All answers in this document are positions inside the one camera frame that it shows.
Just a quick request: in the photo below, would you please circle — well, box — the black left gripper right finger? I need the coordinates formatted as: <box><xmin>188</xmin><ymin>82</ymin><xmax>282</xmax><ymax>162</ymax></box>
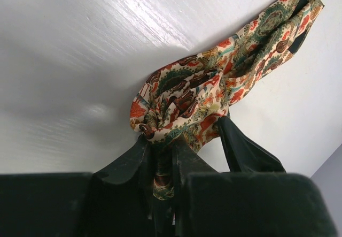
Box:
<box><xmin>172</xmin><ymin>139</ymin><xmax>338</xmax><ymax>236</ymax></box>

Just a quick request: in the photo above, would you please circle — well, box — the paisley patterned tie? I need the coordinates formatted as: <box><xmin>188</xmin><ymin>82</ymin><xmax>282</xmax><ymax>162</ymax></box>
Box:
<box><xmin>130</xmin><ymin>0</ymin><xmax>324</xmax><ymax>201</ymax></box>

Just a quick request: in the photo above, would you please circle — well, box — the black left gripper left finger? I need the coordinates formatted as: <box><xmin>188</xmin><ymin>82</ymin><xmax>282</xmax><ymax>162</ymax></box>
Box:
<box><xmin>1</xmin><ymin>137</ymin><xmax>154</xmax><ymax>236</ymax></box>

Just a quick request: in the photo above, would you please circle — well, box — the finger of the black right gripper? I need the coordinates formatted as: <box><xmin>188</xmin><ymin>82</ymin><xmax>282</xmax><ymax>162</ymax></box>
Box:
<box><xmin>217</xmin><ymin>117</ymin><xmax>286</xmax><ymax>173</ymax></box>

